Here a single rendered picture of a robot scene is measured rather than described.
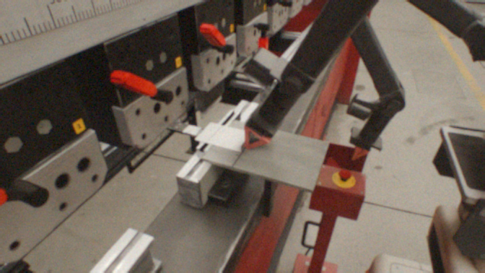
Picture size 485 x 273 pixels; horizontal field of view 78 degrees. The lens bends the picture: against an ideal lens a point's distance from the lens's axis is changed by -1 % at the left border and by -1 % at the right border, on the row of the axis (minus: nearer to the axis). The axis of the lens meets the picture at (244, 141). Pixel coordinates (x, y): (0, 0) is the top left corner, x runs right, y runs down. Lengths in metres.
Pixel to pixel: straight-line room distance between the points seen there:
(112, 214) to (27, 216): 1.68
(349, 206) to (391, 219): 1.05
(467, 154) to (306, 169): 0.35
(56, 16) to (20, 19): 0.03
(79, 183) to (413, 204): 2.02
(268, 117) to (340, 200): 0.45
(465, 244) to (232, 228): 0.49
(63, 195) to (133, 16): 0.23
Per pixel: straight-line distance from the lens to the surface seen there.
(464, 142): 0.85
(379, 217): 2.04
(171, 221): 0.76
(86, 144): 0.39
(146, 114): 0.46
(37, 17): 0.34
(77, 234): 2.03
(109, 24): 0.40
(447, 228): 0.98
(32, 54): 0.34
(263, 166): 0.68
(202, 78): 0.58
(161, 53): 0.47
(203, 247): 0.70
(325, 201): 1.02
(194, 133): 0.79
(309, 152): 0.74
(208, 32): 0.51
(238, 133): 0.78
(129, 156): 0.91
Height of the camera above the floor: 1.45
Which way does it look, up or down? 37 degrees down
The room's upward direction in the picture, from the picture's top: straight up
